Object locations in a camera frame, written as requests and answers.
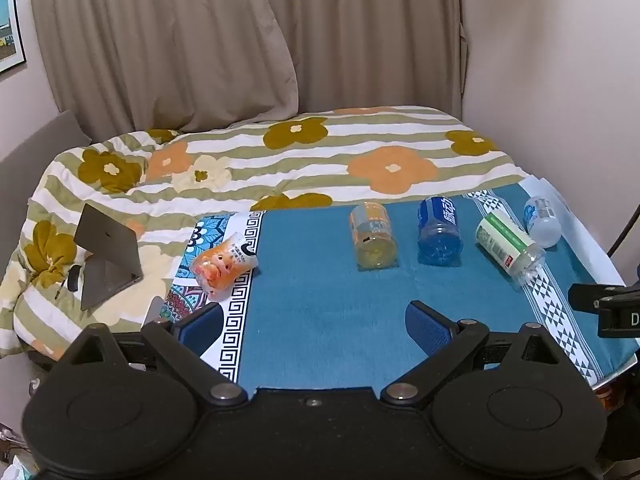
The blue patterned mat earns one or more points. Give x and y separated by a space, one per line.
325 300

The framed wall picture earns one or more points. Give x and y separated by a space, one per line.
10 30

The small black object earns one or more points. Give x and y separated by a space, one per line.
74 280

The clear white label cup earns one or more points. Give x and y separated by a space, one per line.
542 220

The beige curtain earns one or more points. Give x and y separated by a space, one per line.
200 35

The yellow orange label cup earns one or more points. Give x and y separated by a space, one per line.
372 237

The orange cartoon print cup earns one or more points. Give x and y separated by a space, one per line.
222 267

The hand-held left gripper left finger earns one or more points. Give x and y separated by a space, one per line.
200 330

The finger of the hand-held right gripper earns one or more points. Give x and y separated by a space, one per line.
584 296

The grey headboard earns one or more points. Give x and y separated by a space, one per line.
35 160

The floral striped blanket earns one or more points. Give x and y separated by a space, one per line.
300 170

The green label cup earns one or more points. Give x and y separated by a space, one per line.
507 242

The blue label cup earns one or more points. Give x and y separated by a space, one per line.
440 232

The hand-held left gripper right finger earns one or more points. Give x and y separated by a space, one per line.
425 327

